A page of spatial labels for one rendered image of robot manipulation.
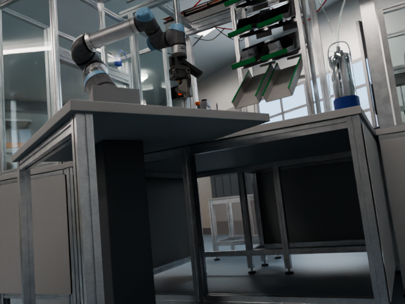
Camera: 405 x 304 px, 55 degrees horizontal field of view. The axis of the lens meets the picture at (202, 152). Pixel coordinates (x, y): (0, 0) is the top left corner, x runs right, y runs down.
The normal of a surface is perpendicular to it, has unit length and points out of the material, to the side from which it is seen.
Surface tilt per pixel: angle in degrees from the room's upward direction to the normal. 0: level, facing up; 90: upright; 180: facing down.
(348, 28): 90
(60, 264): 90
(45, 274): 90
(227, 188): 90
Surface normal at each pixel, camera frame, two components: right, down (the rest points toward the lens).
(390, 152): -0.47, -0.07
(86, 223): 0.56, -0.17
